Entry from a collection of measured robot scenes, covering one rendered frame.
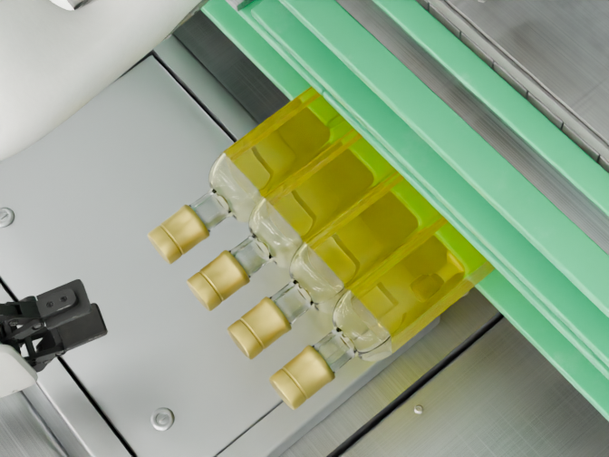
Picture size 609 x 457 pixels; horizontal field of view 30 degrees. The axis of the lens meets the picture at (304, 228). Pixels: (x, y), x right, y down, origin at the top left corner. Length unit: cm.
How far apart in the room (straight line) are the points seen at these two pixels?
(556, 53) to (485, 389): 36
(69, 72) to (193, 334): 55
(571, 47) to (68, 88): 44
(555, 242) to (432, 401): 31
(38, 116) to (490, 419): 63
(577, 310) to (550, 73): 18
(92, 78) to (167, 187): 58
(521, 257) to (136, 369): 40
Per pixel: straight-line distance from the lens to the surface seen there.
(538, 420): 111
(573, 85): 89
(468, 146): 87
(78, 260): 117
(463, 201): 94
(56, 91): 60
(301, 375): 93
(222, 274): 97
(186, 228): 99
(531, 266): 91
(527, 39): 91
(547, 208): 85
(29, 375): 102
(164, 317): 112
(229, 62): 129
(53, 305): 97
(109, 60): 61
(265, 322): 95
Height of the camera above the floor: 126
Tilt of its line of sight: 12 degrees down
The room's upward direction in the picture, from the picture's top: 128 degrees counter-clockwise
